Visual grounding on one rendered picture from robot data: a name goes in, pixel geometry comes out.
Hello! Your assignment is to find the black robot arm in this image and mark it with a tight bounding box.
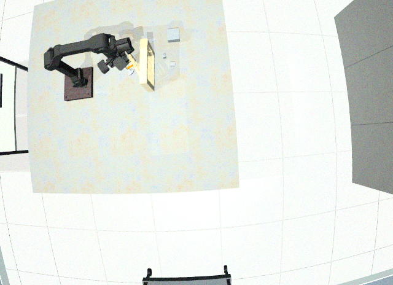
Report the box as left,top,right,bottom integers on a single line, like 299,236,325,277
44,33,132,88

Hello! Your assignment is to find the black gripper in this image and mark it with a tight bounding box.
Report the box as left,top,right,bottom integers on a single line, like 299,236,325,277
98,46,134,74

